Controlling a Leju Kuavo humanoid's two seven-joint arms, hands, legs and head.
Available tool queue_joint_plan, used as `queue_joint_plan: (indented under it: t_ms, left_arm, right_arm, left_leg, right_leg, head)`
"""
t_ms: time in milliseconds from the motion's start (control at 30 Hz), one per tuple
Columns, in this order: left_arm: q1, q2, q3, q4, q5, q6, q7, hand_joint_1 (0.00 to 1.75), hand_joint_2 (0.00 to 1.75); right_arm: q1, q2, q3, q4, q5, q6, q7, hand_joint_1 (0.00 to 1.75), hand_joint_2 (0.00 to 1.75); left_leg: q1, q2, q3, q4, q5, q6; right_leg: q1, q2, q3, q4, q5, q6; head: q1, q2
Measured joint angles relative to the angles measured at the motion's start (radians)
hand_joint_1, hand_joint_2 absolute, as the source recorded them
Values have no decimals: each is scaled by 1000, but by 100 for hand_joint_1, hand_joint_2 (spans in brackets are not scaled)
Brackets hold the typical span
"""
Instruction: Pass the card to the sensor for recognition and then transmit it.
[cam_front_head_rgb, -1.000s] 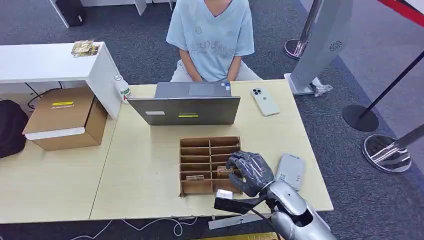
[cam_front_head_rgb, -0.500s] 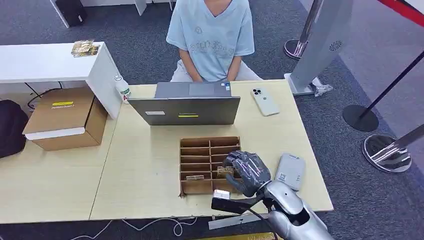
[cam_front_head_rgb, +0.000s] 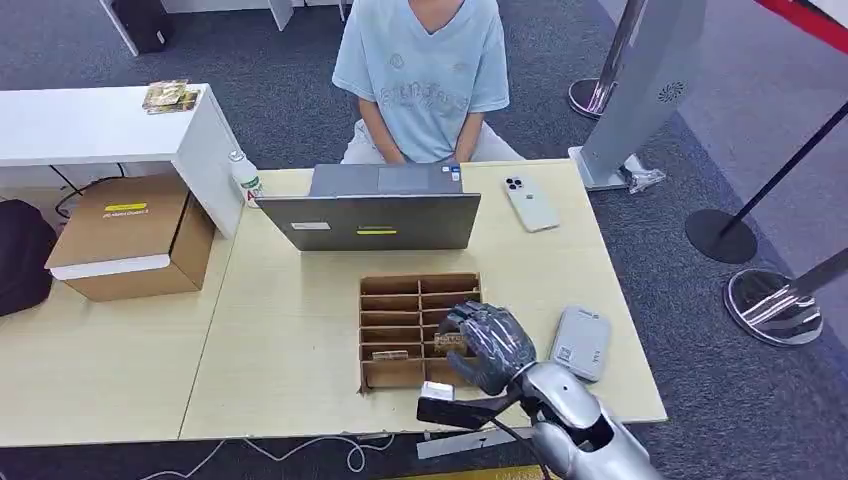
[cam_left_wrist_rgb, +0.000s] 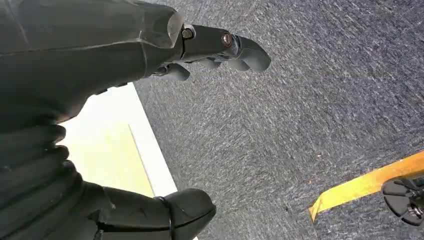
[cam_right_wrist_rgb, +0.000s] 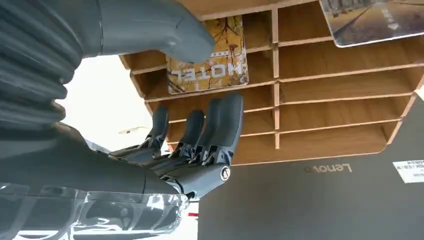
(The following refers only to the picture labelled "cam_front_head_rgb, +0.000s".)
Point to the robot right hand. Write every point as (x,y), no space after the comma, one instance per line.
(497,344)

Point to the brown printed card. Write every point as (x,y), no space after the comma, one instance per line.
(445,343)

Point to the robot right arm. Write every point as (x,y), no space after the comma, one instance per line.
(576,417)

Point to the grey card reader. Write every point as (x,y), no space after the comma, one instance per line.
(581,343)

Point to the card in wooden box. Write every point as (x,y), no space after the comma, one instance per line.
(390,356)

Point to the wooden card box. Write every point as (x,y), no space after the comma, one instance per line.
(394,378)

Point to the gold sheet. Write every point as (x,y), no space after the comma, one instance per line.
(490,475)

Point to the white smartphone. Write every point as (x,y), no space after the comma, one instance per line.
(530,204)

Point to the grey laptop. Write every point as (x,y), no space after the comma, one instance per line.
(371,222)

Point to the crumpled clear plastic wrap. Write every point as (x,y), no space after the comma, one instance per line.
(642,176)

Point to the chrome base stanchion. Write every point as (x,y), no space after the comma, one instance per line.
(773,307)

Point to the person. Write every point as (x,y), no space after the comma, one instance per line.
(424,73)

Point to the grey kiosk stand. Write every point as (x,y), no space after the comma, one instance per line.
(646,86)

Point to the clear plastic bottle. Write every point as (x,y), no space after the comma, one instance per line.
(246,177)

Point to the brown cardboard box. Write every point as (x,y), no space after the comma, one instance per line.
(119,232)

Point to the gold foil packet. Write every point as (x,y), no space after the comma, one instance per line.
(169,97)

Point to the white desk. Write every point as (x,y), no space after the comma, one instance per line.
(218,4)

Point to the white side table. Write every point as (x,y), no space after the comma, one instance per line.
(86,124)

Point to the black bag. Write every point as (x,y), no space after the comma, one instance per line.
(23,258)

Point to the black stanchion post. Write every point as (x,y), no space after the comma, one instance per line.
(721,237)

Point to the chrome stanchion post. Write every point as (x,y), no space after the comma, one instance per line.
(599,86)

